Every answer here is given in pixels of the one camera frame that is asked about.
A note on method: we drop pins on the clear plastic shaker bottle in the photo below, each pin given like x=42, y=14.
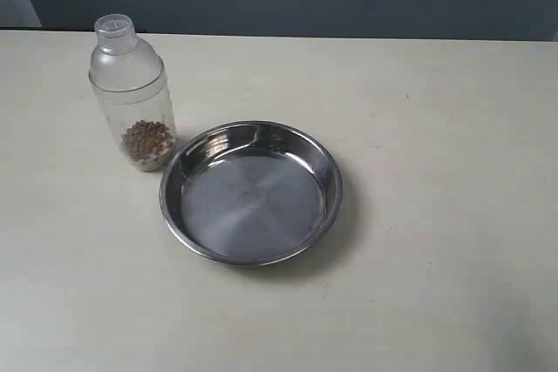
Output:
x=128, y=77

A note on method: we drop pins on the round stainless steel plate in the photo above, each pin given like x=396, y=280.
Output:
x=251, y=193

